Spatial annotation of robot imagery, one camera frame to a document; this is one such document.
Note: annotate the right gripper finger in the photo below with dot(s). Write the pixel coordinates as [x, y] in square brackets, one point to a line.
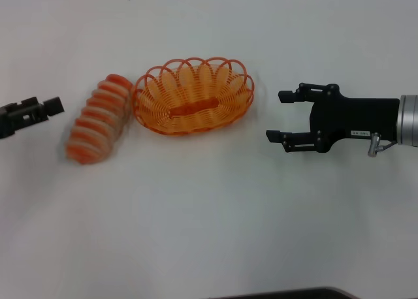
[294, 96]
[294, 140]

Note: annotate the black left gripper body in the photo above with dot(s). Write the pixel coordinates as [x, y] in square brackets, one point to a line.
[6, 122]

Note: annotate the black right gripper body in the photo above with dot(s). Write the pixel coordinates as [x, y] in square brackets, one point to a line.
[352, 117]

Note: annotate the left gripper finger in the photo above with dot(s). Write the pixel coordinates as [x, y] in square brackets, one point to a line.
[39, 111]

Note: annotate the orange striped bread loaf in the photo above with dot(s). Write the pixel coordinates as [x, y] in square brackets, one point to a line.
[94, 122]

